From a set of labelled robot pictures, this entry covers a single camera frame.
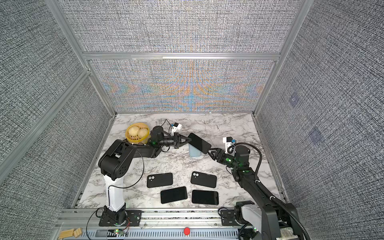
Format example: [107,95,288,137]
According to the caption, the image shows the dark blue smartphone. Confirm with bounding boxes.
[188,133,212,155]

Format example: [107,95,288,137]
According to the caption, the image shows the wooden blocks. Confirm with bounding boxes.
[58,228,83,240]

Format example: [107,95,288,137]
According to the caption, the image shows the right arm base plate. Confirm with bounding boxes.
[219,209,246,227]

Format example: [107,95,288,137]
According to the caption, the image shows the black smartphone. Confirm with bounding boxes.
[192,190,219,206]
[160,187,188,204]

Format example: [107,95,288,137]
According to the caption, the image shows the left steamed bun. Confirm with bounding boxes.
[128,126,140,137]

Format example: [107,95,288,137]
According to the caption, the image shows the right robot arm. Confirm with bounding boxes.
[208,143,310,240]

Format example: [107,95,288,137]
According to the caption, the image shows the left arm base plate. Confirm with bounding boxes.
[99,209,143,227]

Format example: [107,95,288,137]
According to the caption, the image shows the black smartphone right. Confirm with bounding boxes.
[192,190,219,206]

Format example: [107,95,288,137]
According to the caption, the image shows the steamed bun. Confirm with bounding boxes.
[128,126,140,137]
[138,128,149,139]

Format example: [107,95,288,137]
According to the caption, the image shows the right steamed bun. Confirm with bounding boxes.
[138,128,149,139]

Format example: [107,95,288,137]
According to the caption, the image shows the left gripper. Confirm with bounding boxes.
[158,133,191,150]

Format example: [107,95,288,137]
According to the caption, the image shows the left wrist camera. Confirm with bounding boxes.
[171,123,182,133]

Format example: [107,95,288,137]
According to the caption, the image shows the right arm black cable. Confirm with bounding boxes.
[227,142,311,240]

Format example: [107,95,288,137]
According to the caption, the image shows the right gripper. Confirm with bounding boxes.
[207,148,240,171]

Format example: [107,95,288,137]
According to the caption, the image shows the light blue phone case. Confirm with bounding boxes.
[189,144,201,158]

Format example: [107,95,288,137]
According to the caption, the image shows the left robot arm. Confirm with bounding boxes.
[98,126,192,226]

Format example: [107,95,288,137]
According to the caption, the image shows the black phone case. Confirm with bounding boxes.
[147,173,173,188]
[191,171,217,189]

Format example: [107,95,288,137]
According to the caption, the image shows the black smartphone left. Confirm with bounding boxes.
[160,187,188,204]

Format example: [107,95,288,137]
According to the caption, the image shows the red emergency button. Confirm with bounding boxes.
[183,228,191,236]

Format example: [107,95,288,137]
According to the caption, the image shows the black phone case left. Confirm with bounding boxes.
[147,173,173,188]

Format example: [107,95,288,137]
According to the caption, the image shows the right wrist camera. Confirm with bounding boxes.
[223,137,236,149]

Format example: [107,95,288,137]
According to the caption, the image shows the yellow bamboo steamer basket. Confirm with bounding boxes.
[125,123,150,144]

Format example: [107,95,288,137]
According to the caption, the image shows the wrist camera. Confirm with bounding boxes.
[171,123,182,133]
[223,137,236,149]

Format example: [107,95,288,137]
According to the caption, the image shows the black phone case right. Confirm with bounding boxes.
[191,171,217,189]

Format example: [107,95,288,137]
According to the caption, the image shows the aluminium front rail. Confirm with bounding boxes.
[51,208,260,240]

